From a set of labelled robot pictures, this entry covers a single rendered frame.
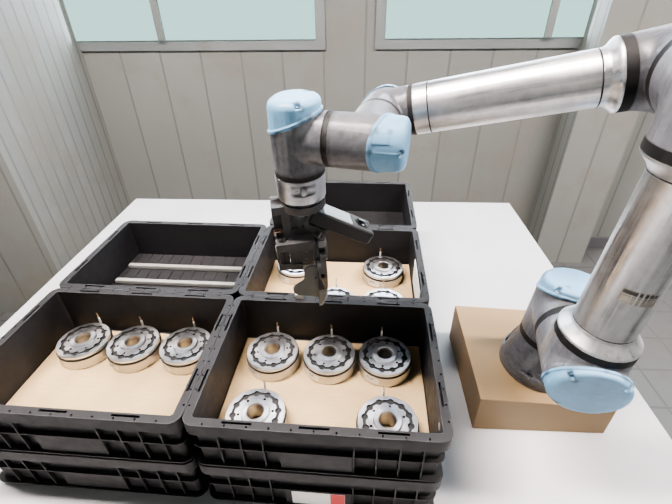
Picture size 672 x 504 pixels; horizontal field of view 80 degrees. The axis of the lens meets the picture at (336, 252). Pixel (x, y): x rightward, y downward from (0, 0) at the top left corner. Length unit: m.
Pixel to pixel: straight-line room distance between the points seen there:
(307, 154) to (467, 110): 0.24
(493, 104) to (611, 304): 0.31
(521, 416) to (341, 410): 0.37
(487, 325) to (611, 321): 0.40
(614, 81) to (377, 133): 0.30
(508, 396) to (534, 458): 0.12
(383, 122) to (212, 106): 2.06
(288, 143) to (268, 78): 1.88
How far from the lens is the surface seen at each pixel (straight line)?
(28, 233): 2.40
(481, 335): 0.99
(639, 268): 0.62
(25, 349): 1.00
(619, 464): 1.02
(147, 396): 0.87
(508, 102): 0.64
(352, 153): 0.54
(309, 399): 0.79
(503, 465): 0.92
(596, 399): 0.75
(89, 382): 0.95
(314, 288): 0.70
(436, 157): 2.53
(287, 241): 0.65
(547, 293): 0.82
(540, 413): 0.94
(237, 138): 2.56
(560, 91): 0.64
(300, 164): 0.57
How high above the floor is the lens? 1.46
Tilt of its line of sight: 33 degrees down
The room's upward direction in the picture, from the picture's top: 1 degrees counter-clockwise
